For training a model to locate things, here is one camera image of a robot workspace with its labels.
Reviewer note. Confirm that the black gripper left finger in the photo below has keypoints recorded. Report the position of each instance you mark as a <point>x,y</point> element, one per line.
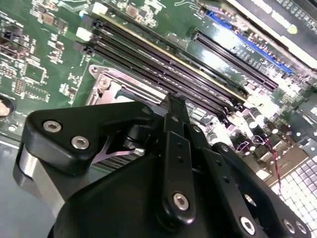
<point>74,124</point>

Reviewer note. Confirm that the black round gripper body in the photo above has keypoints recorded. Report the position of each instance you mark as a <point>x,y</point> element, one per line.
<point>119,203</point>

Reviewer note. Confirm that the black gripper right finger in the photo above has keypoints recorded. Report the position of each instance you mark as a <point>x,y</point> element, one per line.
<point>223,173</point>

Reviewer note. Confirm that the metal socket cover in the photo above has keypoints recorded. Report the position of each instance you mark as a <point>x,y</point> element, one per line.
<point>111,95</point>

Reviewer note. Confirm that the silver CPU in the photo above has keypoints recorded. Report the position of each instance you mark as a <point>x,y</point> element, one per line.
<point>126,96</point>

